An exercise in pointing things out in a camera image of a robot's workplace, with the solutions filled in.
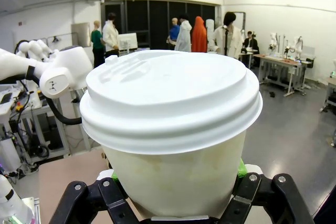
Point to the small white background robot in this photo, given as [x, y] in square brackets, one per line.
[296, 45]
[273, 41]

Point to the red emergency stop button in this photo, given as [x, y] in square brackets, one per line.
[19, 107]

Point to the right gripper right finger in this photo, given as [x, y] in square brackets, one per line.
[265, 200]

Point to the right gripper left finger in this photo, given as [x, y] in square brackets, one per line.
[105, 203]

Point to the white display board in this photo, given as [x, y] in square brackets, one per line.
[128, 41]

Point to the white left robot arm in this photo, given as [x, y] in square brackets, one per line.
[63, 72]

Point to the grey metal cabinet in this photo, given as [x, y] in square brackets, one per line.
[81, 33]

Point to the white plastic cup lid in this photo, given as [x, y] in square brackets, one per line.
[170, 98]

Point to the long lab table with robots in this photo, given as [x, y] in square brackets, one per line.
[283, 64]

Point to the figure in green shirt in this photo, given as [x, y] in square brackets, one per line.
[97, 43]

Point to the seated person in black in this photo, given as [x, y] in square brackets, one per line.
[250, 45]

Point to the figure in white hooded coat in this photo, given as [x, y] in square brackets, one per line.
[183, 36]

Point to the black wig mannequin white coat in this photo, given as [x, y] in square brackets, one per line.
[231, 37]

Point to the cluttered equipment workbench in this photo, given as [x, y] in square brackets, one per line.
[34, 129]

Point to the figure in orange hooded cloak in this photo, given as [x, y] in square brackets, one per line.
[199, 36]

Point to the white paper cup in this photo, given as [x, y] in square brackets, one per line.
[173, 182]

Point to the dark haired person white coat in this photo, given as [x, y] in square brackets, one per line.
[110, 37]

